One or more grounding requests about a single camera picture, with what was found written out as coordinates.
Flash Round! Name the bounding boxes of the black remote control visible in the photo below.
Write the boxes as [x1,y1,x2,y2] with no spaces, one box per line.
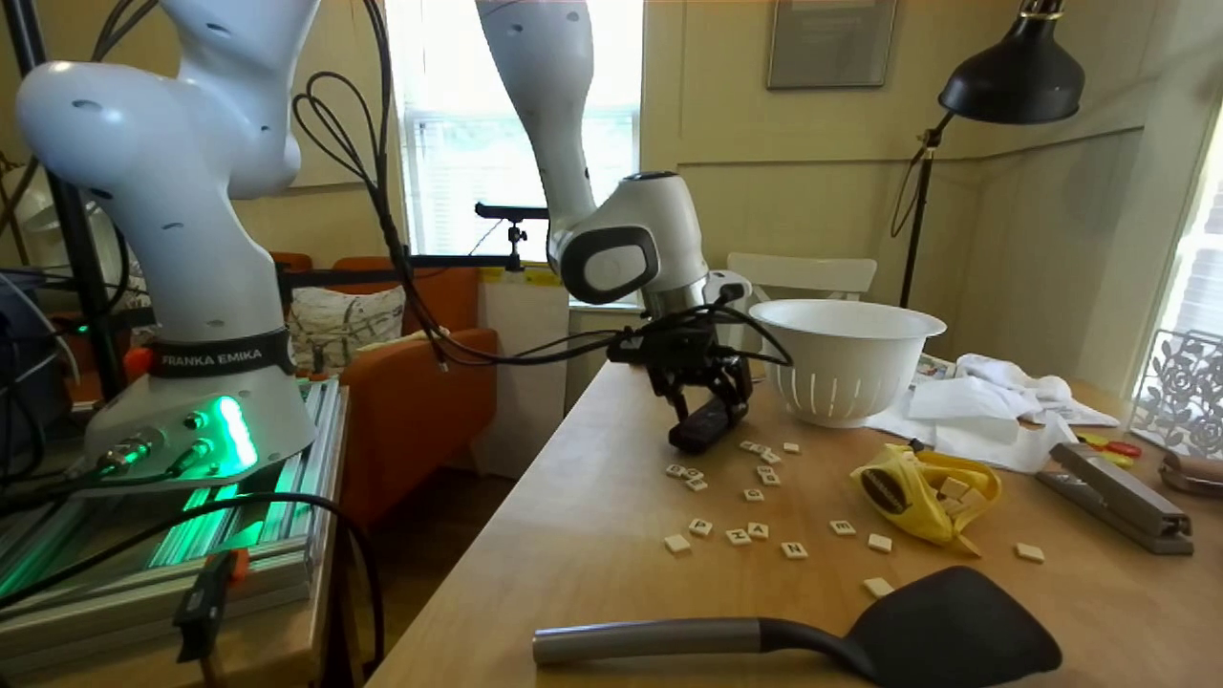
[667,398,745,457]

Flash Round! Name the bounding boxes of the black spatula grey handle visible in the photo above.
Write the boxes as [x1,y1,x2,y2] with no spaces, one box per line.
[531,565,1061,688]

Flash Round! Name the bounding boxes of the framed wall picture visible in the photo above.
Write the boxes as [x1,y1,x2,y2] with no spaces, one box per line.
[765,0,899,91]

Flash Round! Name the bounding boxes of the black camera on stand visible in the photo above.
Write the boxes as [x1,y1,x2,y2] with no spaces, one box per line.
[474,202,549,260]

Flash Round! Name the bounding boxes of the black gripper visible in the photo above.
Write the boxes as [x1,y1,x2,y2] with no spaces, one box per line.
[643,319,754,409]

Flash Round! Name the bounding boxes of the orange armchair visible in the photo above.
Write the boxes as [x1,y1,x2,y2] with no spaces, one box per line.
[274,253,495,528]

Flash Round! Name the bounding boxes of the black desk lamp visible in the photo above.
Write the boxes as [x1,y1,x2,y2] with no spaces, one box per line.
[889,0,1085,304]

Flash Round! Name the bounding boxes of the white colander bowl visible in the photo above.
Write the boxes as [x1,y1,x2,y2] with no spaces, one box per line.
[749,297,944,430]

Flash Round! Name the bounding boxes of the yellow tape dispenser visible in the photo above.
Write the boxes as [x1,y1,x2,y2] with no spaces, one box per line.
[853,444,1001,553]

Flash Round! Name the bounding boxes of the stack of papers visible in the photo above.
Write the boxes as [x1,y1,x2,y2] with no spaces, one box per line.
[870,353,1114,476]

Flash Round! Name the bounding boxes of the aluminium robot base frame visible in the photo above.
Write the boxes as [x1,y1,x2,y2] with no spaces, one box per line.
[0,384,342,682]

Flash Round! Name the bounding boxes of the black cable bundle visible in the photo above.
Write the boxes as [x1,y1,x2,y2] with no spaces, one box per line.
[288,0,796,376]

